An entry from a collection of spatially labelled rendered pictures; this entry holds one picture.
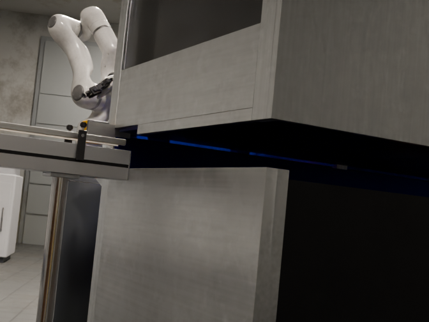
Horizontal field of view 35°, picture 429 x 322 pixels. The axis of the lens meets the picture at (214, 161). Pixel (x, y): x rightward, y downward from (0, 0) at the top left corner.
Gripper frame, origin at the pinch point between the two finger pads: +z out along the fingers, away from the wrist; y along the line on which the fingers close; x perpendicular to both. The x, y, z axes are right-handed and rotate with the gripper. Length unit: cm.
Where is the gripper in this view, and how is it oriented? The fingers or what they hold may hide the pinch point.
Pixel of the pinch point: (92, 91)
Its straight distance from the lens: 285.3
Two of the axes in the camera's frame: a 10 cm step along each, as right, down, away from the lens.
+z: -4.5, 3.5, -8.2
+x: -6.0, -8.0, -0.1
